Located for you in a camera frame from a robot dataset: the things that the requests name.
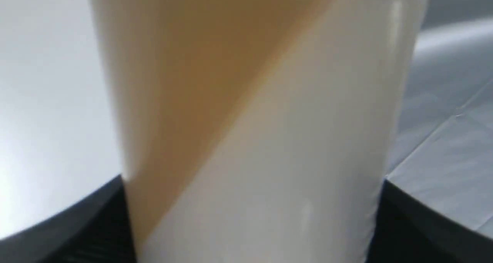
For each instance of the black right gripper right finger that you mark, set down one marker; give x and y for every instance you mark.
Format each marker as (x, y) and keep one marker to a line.
(407, 231)

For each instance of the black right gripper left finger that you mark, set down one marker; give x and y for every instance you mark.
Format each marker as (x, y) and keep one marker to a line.
(94, 230)

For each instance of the clear plastic squeeze bottle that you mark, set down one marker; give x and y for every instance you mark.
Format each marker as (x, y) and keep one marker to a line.
(255, 131)

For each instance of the white fabric backdrop curtain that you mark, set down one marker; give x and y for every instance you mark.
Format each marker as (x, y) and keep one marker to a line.
(442, 155)

